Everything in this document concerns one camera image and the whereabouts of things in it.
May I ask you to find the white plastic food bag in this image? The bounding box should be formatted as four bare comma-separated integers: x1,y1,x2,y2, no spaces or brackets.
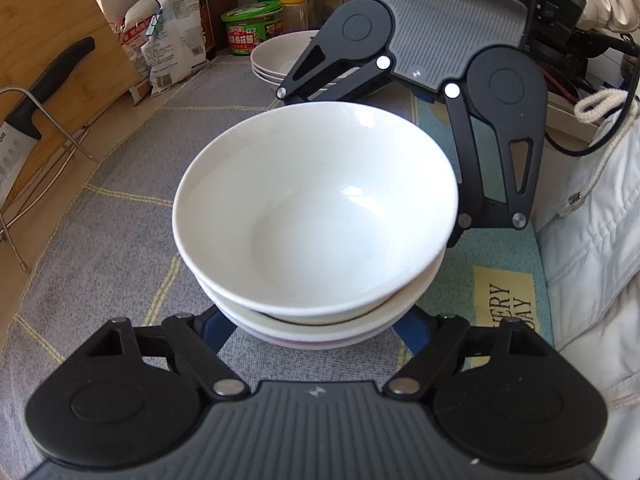
142,0,211,99

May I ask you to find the bamboo cutting board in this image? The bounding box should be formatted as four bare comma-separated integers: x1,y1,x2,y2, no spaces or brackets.
0,0,147,222

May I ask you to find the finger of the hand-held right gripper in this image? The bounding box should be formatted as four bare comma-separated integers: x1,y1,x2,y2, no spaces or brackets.
443,82,542,250
276,39,394,107

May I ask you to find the grey and blue checked mat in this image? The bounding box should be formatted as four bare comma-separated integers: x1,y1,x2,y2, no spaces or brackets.
0,54,557,480

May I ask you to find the green lidded tub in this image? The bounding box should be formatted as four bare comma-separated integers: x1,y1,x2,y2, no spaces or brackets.
220,0,284,56

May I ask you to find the red print food bag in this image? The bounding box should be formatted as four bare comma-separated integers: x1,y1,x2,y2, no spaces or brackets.
112,0,162,107

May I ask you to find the black handled kitchen knife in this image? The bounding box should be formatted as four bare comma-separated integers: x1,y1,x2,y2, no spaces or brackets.
0,36,96,202

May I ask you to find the white drawstring cord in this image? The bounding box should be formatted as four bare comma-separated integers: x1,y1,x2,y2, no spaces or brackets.
574,87,627,124

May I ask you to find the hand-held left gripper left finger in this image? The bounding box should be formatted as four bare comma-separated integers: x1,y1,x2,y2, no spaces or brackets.
84,304,250,402

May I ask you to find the metal wire rack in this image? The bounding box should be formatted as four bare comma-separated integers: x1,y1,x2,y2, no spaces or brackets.
0,86,101,274

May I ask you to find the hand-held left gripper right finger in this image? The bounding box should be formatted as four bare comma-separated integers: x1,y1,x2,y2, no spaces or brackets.
383,304,539,402

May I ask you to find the black cable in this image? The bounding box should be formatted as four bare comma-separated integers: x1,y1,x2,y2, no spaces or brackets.
544,34,640,157

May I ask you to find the person's light jacket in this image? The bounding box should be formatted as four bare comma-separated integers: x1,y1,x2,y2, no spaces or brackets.
529,94,640,480

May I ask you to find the white floral bowl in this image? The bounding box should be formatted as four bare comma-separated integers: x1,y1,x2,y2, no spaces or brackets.
172,101,460,325
199,255,445,337
219,305,417,351

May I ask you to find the yellow lidded jar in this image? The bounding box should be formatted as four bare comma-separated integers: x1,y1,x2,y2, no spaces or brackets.
278,0,309,35

